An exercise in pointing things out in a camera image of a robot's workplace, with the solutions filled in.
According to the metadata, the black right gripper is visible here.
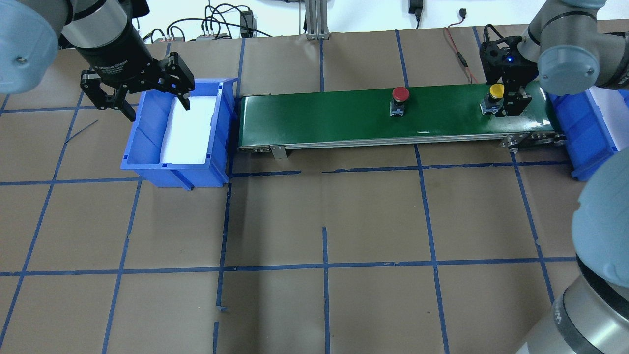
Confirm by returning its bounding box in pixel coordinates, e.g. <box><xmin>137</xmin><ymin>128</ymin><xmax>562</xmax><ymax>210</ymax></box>
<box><xmin>479</xmin><ymin>35</ymin><xmax>539</xmax><ymax>117</ymax></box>

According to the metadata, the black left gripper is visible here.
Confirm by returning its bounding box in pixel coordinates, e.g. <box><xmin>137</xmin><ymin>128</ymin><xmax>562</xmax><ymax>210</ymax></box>
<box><xmin>74</xmin><ymin>22</ymin><xmax>195</xmax><ymax>122</ymax></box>

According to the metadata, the yellow push button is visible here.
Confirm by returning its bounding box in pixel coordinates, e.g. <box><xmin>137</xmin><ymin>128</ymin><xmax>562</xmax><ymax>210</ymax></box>
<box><xmin>479</xmin><ymin>83</ymin><xmax>505</xmax><ymax>115</ymax></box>

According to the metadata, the red push button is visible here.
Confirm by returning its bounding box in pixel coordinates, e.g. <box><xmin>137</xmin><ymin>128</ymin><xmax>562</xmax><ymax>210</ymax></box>
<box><xmin>389</xmin><ymin>87</ymin><xmax>410</xmax><ymax>117</ymax></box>

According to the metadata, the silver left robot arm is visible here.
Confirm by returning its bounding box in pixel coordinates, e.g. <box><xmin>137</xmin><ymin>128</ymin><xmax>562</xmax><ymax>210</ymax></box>
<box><xmin>0</xmin><ymin>0</ymin><xmax>195</xmax><ymax>121</ymax></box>

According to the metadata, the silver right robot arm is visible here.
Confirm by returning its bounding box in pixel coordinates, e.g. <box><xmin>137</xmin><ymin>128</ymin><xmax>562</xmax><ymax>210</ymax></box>
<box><xmin>479</xmin><ymin>0</ymin><xmax>629</xmax><ymax>354</ymax></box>

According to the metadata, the green conveyor belt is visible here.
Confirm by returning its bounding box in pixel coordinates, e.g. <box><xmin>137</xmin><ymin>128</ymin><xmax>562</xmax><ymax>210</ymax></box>
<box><xmin>238</xmin><ymin>82</ymin><xmax>568</xmax><ymax>158</ymax></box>

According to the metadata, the white foam pad source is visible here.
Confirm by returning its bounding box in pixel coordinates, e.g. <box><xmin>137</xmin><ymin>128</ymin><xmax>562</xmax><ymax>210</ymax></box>
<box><xmin>160</xmin><ymin>96</ymin><xmax>216</xmax><ymax>164</ymax></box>

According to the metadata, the blue source bin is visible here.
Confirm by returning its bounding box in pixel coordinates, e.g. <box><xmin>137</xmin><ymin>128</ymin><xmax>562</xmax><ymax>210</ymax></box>
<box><xmin>120</xmin><ymin>78</ymin><xmax>237</xmax><ymax>190</ymax></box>

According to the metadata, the blue destination bin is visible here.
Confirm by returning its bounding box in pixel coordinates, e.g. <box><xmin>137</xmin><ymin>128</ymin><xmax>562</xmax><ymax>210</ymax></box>
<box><xmin>547</xmin><ymin>89</ymin><xmax>629</xmax><ymax>181</ymax></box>

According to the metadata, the white foam pad destination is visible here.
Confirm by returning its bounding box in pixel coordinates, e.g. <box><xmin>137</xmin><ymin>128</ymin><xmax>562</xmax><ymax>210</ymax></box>
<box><xmin>589</xmin><ymin>87</ymin><xmax>629</xmax><ymax>151</ymax></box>

